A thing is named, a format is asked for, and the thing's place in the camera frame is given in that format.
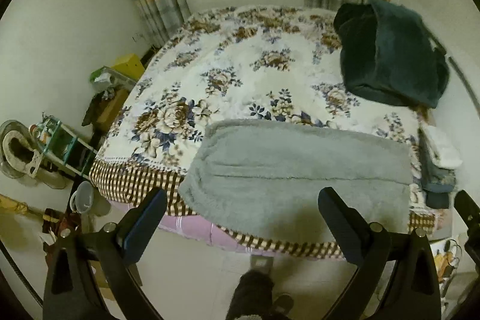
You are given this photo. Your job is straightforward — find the green white shelf rack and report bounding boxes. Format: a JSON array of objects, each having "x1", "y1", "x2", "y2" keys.
[{"x1": 29, "y1": 115, "x2": 97, "y2": 179}]

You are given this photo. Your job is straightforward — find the cardboard box with clutter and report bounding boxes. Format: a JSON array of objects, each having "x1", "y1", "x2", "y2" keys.
[{"x1": 81, "y1": 67, "x2": 137, "y2": 132}]

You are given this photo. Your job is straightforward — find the white folded cloth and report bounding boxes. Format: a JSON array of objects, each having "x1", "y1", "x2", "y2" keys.
[{"x1": 421, "y1": 124, "x2": 463, "y2": 170}]

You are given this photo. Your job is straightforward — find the dark slipper foot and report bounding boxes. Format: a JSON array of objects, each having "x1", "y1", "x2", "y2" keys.
[{"x1": 225, "y1": 270, "x2": 293, "y2": 319}]

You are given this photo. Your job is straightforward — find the pink mattress edge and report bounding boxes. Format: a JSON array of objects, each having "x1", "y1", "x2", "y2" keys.
[{"x1": 112, "y1": 200, "x2": 286, "y2": 259}]

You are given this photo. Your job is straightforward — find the floral bed blanket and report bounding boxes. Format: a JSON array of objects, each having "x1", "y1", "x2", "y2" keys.
[{"x1": 89, "y1": 6, "x2": 441, "y2": 258}]

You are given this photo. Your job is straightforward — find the dark green folded blanket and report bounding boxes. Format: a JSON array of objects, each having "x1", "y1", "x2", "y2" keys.
[{"x1": 334, "y1": 0, "x2": 449, "y2": 109}]

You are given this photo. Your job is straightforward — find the grey fleece pants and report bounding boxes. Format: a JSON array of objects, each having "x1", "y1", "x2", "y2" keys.
[{"x1": 179, "y1": 119, "x2": 413, "y2": 244}]

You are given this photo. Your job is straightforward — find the white electric fan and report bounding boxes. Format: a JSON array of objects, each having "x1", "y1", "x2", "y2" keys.
[{"x1": 1, "y1": 120, "x2": 42, "y2": 179}]

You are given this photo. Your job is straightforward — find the white mug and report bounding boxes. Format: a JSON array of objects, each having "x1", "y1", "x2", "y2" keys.
[{"x1": 69, "y1": 181, "x2": 95, "y2": 214}]

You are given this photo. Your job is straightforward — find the white side table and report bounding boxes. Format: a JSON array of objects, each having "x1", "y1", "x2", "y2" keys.
[{"x1": 430, "y1": 233, "x2": 478, "y2": 308}]

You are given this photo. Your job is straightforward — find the yellow box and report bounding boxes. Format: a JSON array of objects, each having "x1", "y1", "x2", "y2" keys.
[{"x1": 112, "y1": 54, "x2": 145, "y2": 81}]

